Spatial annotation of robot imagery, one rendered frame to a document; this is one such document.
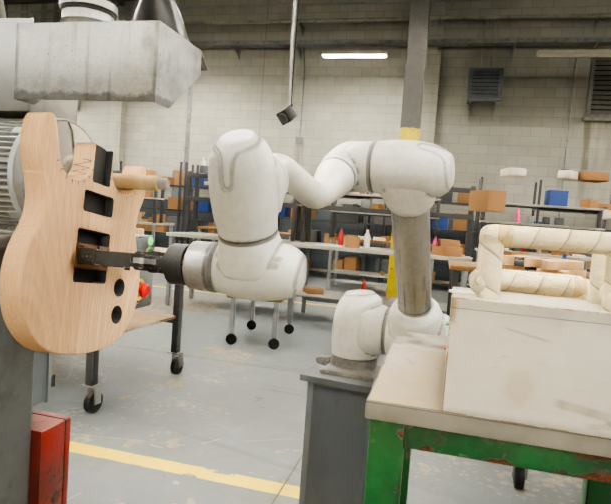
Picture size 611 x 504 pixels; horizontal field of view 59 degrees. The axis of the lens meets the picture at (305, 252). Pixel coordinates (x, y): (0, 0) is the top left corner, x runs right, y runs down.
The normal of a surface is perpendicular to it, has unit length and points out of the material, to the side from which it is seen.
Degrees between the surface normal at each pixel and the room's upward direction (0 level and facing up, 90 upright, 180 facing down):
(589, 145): 90
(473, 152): 90
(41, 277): 88
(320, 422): 90
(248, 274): 109
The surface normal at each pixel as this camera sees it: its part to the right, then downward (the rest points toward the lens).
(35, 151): -0.25, 0.11
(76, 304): 0.97, 0.05
